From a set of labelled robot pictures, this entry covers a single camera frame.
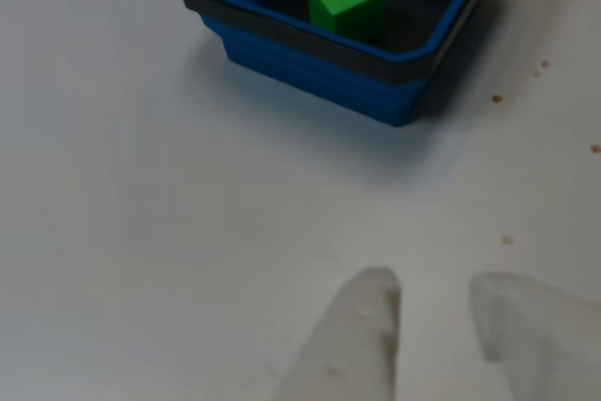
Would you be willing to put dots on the blue box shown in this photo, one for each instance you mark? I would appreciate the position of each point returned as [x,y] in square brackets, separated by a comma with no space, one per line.
[305,67]

